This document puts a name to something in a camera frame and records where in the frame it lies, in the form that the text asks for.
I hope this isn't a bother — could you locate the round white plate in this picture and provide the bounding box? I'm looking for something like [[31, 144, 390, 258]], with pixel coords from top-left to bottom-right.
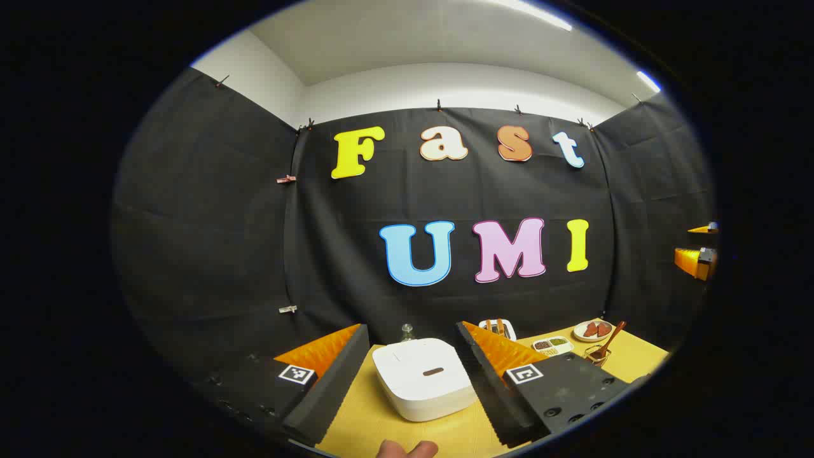
[[573, 320, 614, 343]]

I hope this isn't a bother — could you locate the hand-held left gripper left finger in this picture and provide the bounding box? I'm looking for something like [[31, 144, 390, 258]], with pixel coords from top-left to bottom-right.
[[191, 323, 371, 447]]

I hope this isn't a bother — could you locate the white divided dish with grains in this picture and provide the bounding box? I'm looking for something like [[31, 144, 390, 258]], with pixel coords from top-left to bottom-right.
[[532, 336, 574, 356]]

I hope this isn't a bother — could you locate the white toaster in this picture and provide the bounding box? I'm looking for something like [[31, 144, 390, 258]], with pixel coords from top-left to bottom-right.
[[478, 319, 517, 342]]

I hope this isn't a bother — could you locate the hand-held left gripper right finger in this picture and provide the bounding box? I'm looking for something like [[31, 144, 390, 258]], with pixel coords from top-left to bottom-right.
[[454, 321, 652, 448]]

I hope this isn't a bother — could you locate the brown wooden spoon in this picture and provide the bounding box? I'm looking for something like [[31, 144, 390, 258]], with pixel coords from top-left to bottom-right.
[[595, 321, 627, 362]]

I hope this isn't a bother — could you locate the white rice cooker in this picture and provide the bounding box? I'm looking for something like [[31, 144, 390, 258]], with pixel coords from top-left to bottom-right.
[[372, 338, 479, 422]]

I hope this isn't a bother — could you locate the black backdrop cloth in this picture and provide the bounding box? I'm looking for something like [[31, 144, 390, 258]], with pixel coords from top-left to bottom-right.
[[109, 67, 718, 395]]

